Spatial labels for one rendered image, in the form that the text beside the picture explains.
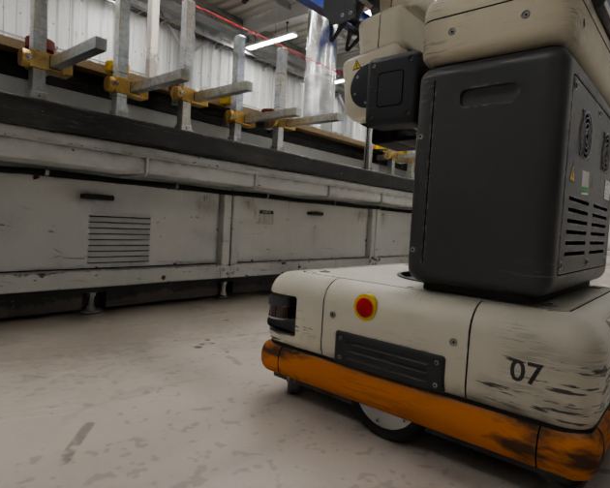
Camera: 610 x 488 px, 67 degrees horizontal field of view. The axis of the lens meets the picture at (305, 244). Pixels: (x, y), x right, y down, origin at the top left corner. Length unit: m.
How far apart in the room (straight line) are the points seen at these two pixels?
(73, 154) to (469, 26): 1.20
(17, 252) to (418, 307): 1.38
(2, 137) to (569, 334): 1.45
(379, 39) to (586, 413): 0.87
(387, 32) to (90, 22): 9.00
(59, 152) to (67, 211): 0.31
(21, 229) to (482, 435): 1.53
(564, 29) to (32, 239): 1.62
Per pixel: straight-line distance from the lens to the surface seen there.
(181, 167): 1.82
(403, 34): 1.19
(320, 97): 7.32
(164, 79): 1.55
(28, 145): 1.60
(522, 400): 0.79
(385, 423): 0.93
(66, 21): 9.83
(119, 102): 1.70
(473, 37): 0.89
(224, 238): 2.20
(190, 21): 1.92
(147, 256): 2.02
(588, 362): 0.77
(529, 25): 0.87
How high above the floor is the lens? 0.40
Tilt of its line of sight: 3 degrees down
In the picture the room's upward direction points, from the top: 3 degrees clockwise
